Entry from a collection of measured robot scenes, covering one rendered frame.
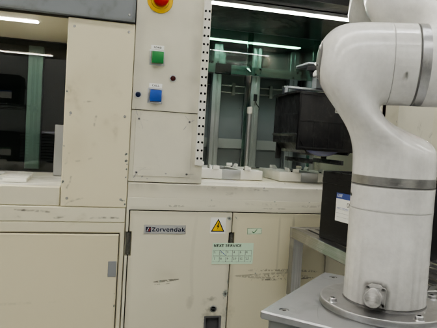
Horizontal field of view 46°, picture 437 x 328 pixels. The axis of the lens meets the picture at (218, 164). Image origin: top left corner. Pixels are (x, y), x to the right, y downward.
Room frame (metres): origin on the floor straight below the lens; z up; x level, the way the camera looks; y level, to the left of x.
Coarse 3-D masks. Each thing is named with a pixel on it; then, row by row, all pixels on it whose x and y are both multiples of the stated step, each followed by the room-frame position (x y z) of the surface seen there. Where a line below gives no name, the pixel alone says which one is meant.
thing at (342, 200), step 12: (324, 180) 1.30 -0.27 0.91; (336, 180) 1.26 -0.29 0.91; (348, 180) 1.22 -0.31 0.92; (324, 192) 1.30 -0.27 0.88; (336, 192) 1.26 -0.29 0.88; (348, 192) 1.22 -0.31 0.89; (324, 204) 1.30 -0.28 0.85; (336, 204) 1.26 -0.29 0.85; (348, 204) 1.22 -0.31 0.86; (324, 216) 1.30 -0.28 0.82; (336, 216) 1.25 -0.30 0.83; (348, 216) 1.21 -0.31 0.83; (324, 228) 1.29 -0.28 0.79; (336, 228) 1.25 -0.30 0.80; (432, 228) 1.11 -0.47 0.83; (336, 240) 1.25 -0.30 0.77; (432, 240) 1.11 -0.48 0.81; (432, 252) 1.12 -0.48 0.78
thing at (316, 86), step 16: (304, 64) 1.66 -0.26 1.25; (272, 96) 1.75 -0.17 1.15; (288, 96) 1.65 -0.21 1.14; (304, 96) 1.56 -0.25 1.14; (320, 96) 1.58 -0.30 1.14; (288, 112) 1.64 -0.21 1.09; (304, 112) 1.56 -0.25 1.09; (320, 112) 1.58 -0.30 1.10; (336, 112) 1.59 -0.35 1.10; (288, 128) 1.63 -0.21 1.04; (304, 128) 1.57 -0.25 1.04; (320, 128) 1.58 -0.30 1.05; (336, 128) 1.59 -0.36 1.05; (288, 144) 1.67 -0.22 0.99; (304, 144) 1.57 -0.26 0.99; (320, 144) 1.58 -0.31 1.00; (336, 144) 1.59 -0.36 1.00; (288, 160) 1.74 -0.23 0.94; (304, 160) 1.61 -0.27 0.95; (320, 160) 1.74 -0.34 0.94; (336, 160) 1.62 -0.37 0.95
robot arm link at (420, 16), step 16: (368, 0) 0.88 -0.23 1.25; (384, 0) 0.84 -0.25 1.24; (400, 0) 0.82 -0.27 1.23; (416, 0) 0.81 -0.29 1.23; (432, 0) 0.79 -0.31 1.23; (368, 16) 0.90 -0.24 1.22; (384, 16) 0.85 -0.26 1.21; (400, 16) 0.83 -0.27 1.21; (416, 16) 0.81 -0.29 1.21; (432, 16) 0.77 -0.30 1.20; (432, 32) 0.72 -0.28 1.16; (432, 48) 0.71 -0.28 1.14; (432, 64) 0.71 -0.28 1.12; (432, 80) 0.71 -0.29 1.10; (416, 96) 0.73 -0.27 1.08; (432, 96) 0.73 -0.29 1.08
